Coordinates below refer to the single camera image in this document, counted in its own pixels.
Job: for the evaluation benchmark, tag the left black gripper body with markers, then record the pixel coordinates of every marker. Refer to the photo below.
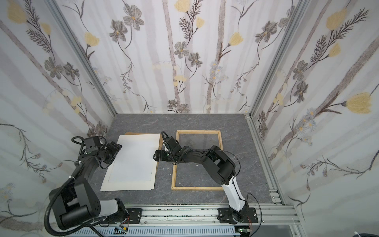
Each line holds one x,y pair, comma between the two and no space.
105,153

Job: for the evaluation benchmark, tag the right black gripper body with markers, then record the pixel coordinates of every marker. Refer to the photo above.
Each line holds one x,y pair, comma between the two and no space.
161,154

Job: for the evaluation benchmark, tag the wooden picture frame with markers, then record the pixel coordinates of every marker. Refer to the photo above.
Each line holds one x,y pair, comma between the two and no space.
174,172

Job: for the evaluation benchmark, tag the white mat photo sheet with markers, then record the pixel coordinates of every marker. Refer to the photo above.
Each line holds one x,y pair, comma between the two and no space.
120,177

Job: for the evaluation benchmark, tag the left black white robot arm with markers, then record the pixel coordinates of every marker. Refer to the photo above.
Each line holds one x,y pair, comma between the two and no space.
75,204

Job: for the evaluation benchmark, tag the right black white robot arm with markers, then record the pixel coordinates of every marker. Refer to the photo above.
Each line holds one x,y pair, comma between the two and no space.
217,164

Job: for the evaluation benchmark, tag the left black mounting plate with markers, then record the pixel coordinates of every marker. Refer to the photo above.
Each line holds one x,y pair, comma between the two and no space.
130,216

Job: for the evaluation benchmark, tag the black mounting plate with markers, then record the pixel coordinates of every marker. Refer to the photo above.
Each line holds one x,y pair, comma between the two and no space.
230,216
130,216

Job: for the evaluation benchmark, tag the small green circuit board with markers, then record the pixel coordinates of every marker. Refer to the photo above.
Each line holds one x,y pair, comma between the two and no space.
120,231

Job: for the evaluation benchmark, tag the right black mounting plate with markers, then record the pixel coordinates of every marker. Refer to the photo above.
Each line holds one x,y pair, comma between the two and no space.
230,216

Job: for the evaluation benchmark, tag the brown frame backing board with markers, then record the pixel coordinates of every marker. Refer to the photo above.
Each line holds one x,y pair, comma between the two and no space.
160,142

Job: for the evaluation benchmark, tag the white slotted cable duct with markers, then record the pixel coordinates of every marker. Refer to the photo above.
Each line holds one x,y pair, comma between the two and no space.
173,231

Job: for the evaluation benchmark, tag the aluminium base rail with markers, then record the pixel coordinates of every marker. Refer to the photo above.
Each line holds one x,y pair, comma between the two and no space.
206,214

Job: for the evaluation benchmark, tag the left corner aluminium post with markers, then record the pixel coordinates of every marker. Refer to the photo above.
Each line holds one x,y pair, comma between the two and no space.
80,53

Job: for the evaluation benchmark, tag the corner aluminium post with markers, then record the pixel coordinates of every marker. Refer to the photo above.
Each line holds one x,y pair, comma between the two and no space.
284,44
80,53

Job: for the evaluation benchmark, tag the right corner aluminium post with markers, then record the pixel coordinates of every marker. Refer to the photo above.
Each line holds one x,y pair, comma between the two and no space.
284,44

